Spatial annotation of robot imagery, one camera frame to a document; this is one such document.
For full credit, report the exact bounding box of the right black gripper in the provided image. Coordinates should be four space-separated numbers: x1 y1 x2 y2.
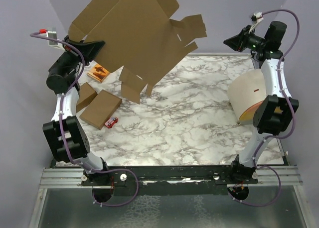
223 25 267 53

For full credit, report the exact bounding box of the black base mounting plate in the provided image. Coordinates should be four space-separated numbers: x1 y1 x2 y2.
49 160 260 205

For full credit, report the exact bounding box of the purple cable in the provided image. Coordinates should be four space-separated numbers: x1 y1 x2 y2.
29 31 141 209
231 9 300 206

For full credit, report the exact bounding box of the cream toy bread bin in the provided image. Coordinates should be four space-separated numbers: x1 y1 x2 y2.
227 69 266 125

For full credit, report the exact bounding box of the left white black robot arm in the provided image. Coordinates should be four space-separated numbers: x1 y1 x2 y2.
42 36 112 186

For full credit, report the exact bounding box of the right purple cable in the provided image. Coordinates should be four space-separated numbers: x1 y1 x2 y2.
231 9 300 206

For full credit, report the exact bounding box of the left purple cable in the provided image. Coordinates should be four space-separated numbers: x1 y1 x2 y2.
29 31 141 209

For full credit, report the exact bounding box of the small red toy car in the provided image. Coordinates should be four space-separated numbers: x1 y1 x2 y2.
104 117 118 128

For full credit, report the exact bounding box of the folded flat brown cardboard box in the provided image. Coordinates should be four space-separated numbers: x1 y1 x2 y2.
80 90 122 130

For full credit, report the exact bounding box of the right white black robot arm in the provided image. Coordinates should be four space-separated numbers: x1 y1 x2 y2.
223 21 299 184

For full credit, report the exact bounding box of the brown cardboard box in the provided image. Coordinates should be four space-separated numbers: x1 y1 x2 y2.
68 0 207 103
80 90 122 130
76 82 98 113

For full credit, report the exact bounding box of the aluminium rail frame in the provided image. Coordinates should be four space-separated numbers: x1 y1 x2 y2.
27 54 304 228

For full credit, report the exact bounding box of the orange booklet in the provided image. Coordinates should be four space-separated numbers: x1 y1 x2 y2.
86 64 110 83

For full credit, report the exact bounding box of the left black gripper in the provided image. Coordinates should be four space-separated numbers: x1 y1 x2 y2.
50 35 104 74

